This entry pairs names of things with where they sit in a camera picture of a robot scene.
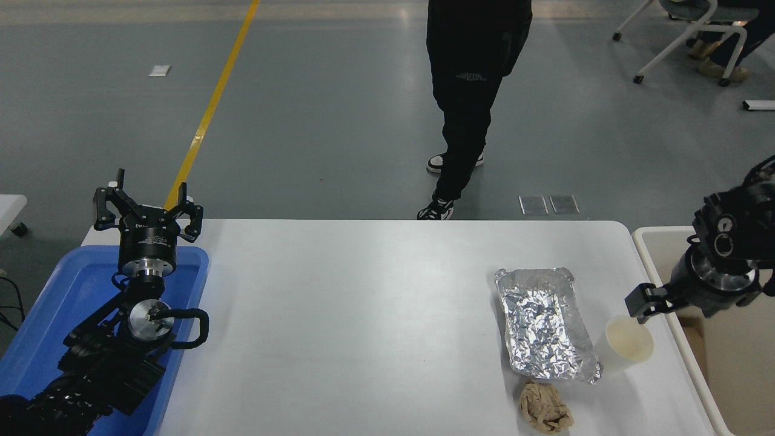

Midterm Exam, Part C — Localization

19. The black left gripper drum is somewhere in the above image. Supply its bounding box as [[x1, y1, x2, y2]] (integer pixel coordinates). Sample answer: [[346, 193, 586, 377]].
[[119, 206, 181, 266]]

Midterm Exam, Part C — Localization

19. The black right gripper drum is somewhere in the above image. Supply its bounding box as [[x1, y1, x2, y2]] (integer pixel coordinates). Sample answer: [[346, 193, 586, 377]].
[[669, 251, 761, 317]]

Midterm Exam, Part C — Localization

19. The white paper cup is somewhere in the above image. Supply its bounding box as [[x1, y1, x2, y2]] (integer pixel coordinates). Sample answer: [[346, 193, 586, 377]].
[[596, 315, 655, 371]]

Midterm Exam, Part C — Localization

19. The large pale bin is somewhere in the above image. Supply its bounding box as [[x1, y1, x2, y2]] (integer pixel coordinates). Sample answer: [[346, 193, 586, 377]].
[[632, 226, 775, 436]]

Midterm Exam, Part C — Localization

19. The blue plastic tray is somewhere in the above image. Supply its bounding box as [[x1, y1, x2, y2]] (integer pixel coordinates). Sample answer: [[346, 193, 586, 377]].
[[0, 245, 209, 436]]

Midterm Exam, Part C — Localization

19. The crinkled foil tray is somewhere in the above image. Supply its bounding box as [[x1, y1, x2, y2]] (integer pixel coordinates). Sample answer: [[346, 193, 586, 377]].
[[494, 268, 603, 385]]

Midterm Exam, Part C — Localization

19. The white side table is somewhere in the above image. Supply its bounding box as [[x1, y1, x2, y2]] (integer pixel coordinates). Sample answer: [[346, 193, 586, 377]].
[[0, 195, 28, 234]]

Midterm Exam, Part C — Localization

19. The crumpled tan paper ball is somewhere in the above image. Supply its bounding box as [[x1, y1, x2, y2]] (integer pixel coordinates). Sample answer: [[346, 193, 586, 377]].
[[519, 380, 573, 434]]

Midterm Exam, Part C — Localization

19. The seated person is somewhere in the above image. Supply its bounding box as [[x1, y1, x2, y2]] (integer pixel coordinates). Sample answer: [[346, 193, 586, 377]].
[[687, 0, 775, 82]]

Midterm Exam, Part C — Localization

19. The walking person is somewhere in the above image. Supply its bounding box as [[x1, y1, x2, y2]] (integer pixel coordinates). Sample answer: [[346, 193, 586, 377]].
[[417, 0, 533, 221]]

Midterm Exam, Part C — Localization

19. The black cable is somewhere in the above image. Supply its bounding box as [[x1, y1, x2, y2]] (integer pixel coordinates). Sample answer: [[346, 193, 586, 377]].
[[0, 272, 25, 332]]

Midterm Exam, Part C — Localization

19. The white frame chair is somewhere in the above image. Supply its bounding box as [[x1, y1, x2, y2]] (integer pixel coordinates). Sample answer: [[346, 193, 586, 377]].
[[613, 0, 760, 87]]

